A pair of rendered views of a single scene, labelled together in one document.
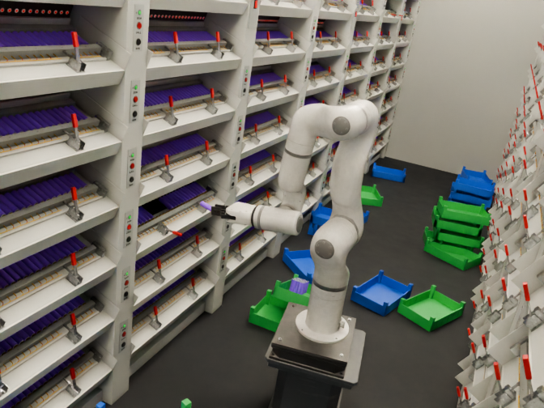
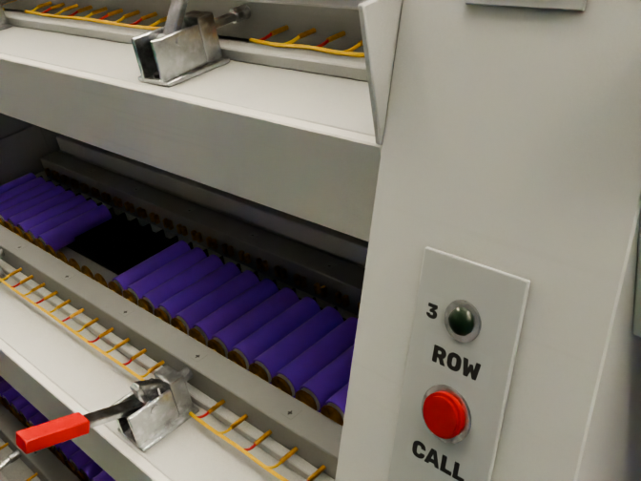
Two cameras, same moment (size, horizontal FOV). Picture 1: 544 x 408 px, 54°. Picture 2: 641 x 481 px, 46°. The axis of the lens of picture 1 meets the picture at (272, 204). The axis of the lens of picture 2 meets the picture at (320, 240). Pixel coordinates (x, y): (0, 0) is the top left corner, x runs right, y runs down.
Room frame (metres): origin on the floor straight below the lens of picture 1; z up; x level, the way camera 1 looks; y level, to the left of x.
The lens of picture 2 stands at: (2.21, -0.06, 0.79)
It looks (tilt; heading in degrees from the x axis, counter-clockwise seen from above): 14 degrees down; 112
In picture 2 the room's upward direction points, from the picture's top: 7 degrees clockwise
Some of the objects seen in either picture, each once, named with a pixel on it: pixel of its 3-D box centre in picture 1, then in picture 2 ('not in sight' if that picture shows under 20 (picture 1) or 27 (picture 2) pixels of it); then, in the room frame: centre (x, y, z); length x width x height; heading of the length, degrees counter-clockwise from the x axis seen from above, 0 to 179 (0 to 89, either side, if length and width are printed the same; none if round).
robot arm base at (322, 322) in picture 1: (325, 304); not in sight; (1.62, -0.24, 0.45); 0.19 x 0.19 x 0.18
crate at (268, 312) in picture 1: (286, 315); not in sight; (2.14, -0.15, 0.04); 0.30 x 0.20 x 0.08; 69
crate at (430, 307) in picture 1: (431, 307); not in sight; (2.43, -0.90, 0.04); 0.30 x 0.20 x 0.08; 134
